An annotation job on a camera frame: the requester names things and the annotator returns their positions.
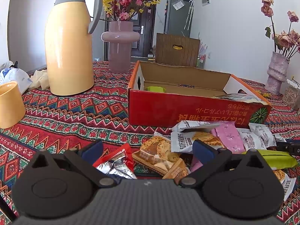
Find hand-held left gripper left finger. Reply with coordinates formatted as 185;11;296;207
30;140;116;188

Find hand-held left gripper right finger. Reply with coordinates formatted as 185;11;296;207
179;139;270;188

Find lime green snack packet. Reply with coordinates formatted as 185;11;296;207
242;149;299;169

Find small pink snack packet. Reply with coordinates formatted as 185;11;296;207
189;156;203;173

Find white cookie picture snack packet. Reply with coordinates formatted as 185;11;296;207
170;131;225;154

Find red silver snack packet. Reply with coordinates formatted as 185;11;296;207
92;143;137;180

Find white barcode snack packet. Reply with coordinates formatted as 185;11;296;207
172;120;222;133

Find white orange cookie snack packet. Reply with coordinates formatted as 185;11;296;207
272;169;297;202

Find brown biscuit snack packet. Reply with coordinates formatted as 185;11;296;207
132;135;190;180

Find red cardboard box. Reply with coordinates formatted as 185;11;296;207
128;60;273;128

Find grey white snack packet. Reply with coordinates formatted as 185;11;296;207
212;93;268;105

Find green edged snack packet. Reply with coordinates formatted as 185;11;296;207
145;86;167;93

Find red patterned tablecloth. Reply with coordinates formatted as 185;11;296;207
0;61;300;225

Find clear seed container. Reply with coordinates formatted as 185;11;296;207
282;78;300;111

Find fallen yellow blossoms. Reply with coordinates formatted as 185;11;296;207
254;90;272;99

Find textured mauve vase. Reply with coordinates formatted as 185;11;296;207
265;51;291;96

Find cream cloth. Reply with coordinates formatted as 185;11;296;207
28;69;51;91

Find yellow cup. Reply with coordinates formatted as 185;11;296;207
0;81;26;129

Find yellow thermos jug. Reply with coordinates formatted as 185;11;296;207
44;0;103;96

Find pink glass vase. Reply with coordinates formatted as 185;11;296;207
101;21;140;74

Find wooden chair back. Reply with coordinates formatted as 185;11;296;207
155;33;201;68

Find white plastic bag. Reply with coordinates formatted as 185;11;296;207
0;61;33;94

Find dried pink roses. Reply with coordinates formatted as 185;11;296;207
260;0;300;59

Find grey refrigerator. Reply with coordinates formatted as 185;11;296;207
163;0;194;37

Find dark entrance door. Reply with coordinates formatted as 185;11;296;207
106;3;156;58

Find white folded umbrella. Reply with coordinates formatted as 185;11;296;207
184;0;195;31

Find yellow and pink blossom branches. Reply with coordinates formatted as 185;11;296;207
95;0;204;21

